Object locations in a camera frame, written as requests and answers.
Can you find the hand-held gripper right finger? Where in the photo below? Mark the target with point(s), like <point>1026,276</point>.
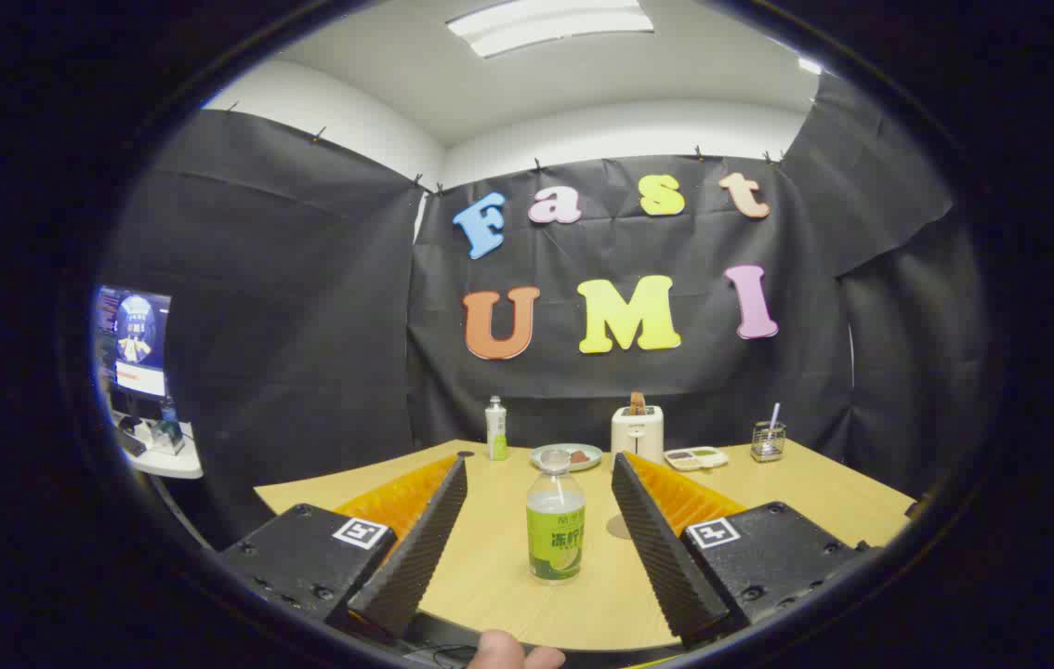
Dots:
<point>652,539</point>

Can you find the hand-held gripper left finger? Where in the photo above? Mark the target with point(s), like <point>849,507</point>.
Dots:
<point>429,530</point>

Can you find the round brown coaster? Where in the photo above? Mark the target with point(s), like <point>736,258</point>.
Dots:
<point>618,529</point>

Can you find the green label juice bottle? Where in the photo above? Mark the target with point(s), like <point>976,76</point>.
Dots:
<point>555,544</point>

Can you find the small white green bottle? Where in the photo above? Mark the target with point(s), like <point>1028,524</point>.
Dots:
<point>496,432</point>

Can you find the wooden table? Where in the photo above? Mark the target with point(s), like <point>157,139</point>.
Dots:
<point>499,567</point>

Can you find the white divided tray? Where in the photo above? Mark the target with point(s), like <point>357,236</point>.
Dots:
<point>696,458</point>

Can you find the pale green plate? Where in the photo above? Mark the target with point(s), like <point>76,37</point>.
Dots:
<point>592,459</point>

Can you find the cream toaster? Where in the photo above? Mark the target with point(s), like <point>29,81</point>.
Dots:
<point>637,435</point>

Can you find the brown bread slice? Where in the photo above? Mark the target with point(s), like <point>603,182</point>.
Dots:
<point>638,403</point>

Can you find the black backdrop cloth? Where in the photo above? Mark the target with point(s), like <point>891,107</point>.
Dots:
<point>304,325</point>

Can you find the white side table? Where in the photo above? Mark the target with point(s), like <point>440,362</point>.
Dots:
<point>176,463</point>

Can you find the dark desk object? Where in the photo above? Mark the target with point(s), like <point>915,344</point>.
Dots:
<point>167,433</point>

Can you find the computer monitor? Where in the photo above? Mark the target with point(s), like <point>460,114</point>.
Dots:
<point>137,339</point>

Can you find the small ceiling light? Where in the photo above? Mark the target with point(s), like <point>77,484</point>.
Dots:
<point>810,65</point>

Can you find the large ceiling light panel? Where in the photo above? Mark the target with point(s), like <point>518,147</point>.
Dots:
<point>550,23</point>

